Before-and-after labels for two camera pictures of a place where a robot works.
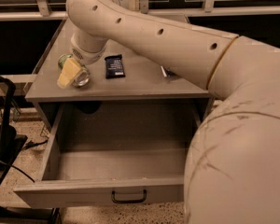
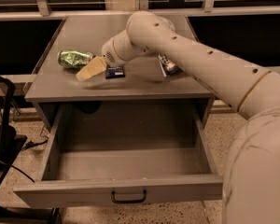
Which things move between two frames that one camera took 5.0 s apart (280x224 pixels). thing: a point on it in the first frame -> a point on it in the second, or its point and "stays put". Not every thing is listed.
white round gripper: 85,55 -> 108,53
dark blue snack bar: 114,67 stays put
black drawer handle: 139,201 stays put
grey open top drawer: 108,154 stays put
